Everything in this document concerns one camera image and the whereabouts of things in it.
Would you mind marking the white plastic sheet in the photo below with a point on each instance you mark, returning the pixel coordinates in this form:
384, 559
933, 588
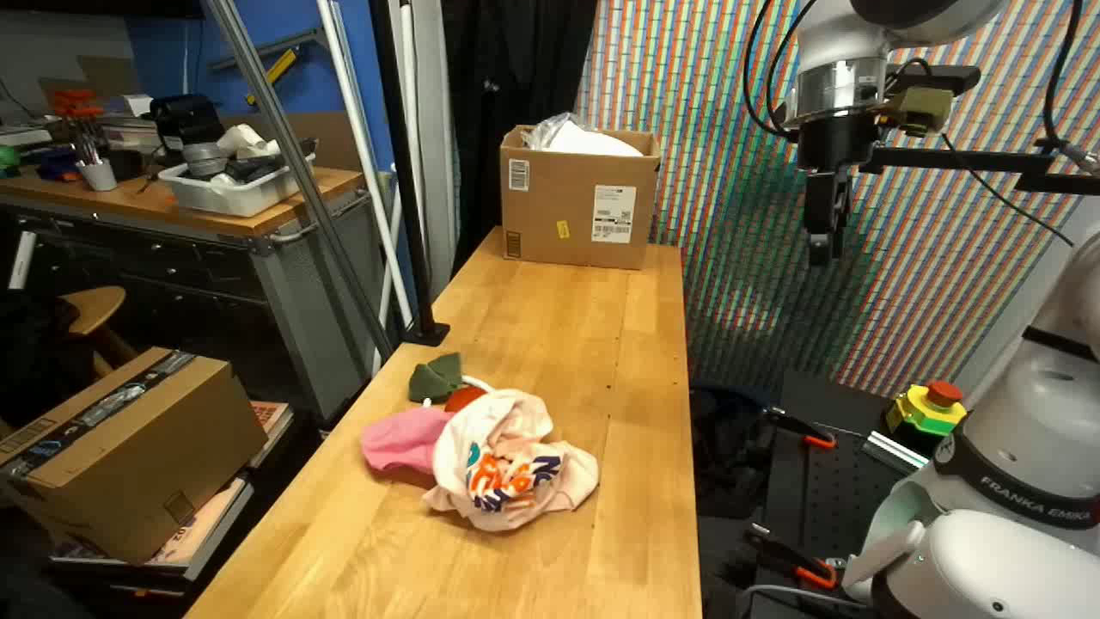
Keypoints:
578, 140

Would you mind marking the black curtain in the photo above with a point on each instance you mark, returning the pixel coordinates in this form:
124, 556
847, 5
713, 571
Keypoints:
492, 69

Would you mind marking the white cup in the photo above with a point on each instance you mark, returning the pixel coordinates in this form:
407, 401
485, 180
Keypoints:
96, 174

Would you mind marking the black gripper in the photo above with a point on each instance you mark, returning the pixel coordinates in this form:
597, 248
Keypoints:
828, 146

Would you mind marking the black vertical post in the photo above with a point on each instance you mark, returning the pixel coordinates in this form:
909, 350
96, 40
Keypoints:
398, 174

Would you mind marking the black device on bench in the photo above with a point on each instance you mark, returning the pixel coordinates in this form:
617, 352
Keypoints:
184, 115

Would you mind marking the yellow red emergency stop button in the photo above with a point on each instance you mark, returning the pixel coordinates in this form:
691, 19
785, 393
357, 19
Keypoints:
931, 409

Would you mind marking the open cardboard box with label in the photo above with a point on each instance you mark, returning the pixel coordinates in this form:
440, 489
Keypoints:
571, 211

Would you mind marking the black control box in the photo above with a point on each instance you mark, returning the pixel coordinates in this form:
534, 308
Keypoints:
828, 493

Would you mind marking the silver metal pole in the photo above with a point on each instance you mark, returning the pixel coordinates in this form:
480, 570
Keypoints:
298, 174

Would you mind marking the white plastic tray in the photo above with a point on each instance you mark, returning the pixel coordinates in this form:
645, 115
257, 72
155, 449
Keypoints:
227, 194

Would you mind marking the white tube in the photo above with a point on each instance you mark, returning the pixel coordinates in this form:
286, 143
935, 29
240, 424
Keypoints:
344, 69

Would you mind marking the black stereo camera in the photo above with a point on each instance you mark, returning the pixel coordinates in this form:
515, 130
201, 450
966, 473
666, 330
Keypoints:
946, 77

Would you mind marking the wooden stool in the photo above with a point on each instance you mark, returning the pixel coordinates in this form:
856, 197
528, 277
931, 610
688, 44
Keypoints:
92, 308

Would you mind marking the wooden workbench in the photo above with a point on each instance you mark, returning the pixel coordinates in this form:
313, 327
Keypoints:
116, 207

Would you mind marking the white panel strip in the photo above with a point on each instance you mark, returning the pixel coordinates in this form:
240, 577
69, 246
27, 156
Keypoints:
430, 115

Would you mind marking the cardboard box with black tape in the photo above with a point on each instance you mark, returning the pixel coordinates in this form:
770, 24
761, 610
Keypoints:
124, 457

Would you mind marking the black camera mounting bar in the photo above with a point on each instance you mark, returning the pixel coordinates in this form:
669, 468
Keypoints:
974, 160

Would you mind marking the pink cloth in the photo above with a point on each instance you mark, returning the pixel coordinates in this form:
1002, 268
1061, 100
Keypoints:
399, 442

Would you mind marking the green plush leaf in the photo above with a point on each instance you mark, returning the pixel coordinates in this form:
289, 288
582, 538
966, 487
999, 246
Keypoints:
436, 379

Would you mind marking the white moulded part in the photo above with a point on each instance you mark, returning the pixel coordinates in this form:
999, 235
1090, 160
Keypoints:
244, 140

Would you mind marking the white printed t-shirt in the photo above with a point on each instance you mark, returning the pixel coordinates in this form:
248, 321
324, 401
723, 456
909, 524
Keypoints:
510, 465

